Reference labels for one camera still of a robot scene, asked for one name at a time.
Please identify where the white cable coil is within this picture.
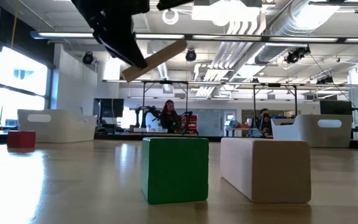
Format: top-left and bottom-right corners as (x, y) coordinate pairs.
(161, 8), (180, 26)

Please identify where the white plastic bin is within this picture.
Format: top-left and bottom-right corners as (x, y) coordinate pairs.
(270, 114), (353, 149)
(17, 108), (98, 144)

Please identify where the long wooden plank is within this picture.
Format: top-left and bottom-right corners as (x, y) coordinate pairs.
(121, 39), (188, 83)

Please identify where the wooden rectangular block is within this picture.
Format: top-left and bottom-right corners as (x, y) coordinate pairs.
(219, 137), (312, 204)

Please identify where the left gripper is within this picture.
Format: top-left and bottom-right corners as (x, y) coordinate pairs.
(71, 0), (151, 70)

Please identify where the green cube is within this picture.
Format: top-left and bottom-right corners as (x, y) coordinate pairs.
(140, 137), (210, 205)

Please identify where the silver ventilation duct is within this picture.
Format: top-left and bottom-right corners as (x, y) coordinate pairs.
(253, 0), (341, 65)

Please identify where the black aluminium table frame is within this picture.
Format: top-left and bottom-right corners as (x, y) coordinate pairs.
(0, 132), (358, 151)

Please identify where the person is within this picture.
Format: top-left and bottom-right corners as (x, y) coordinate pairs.
(255, 108), (273, 136)
(159, 99), (183, 134)

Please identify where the black monitor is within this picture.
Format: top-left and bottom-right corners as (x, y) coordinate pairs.
(93, 98), (125, 119)
(319, 100), (353, 116)

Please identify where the small red cube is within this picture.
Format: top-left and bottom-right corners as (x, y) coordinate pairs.
(6, 130), (37, 149)

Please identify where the black station frame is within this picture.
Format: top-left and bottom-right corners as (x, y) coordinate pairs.
(252, 82), (298, 127)
(141, 80), (190, 135)

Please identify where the black ceiling camera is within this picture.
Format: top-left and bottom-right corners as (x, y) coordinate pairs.
(185, 49), (198, 62)
(284, 45), (311, 65)
(81, 51), (95, 65)

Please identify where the red toolbox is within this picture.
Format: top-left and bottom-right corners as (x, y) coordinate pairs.
(183, 114), (198, 134)

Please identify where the black beam with light strips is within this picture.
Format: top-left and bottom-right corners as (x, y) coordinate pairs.
(29, 30), (358, 45)

